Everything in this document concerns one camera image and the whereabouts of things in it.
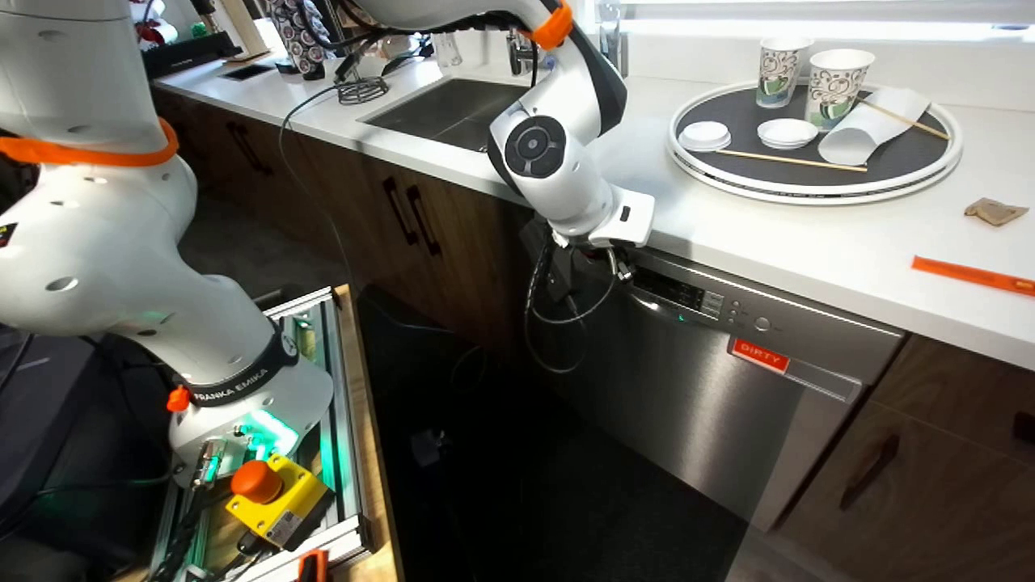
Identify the brown wooden drawer cabinet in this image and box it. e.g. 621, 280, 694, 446
725, 333, 1035, 582

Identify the grey hanging cable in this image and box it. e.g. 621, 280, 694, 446
275, 74, 376, 221

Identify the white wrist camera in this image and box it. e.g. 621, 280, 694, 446
584, 189, 658, 251

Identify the wooden chopstick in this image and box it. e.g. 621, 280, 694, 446
717, 146, 871, 174
860, 97, 952, 141

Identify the round black tray white rim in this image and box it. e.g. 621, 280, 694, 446
665, 80, 964, 208

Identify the black wire rack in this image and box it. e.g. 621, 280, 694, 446
333, 46, 393, 106

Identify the steel kitchen sink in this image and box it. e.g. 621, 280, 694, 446
361, 74, 532, 155

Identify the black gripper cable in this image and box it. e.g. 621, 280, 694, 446
522, 246, 625, 380

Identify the chrome faucet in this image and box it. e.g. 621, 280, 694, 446
595, 4, 630, 79

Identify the tall patterned paper cup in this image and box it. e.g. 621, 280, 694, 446
753, 35, 814, 112

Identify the stainless steel dishwasher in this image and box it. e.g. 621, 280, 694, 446
530, 221, 904, 534

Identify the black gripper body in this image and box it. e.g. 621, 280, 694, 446
532, 235, 625, 318

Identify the patterned ceramic cup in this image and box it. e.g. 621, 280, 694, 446
801, 46, 881, 136

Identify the orange ruler strip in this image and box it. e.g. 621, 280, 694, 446
910, 251, 1035, 301

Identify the yellow emergency stop box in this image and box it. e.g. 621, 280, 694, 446
224, 452, 331, 550

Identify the small white bowl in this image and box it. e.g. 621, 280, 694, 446
677, 115, 733, 155
753, 115, 822, 155

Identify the black cabinet handle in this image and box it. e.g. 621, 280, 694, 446
403, 185, 447, 260
836, 431, 901, 515
380, 170, 420, 249

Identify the red dirty magnet sign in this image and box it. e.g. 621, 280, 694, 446
729, 336, 791, 378

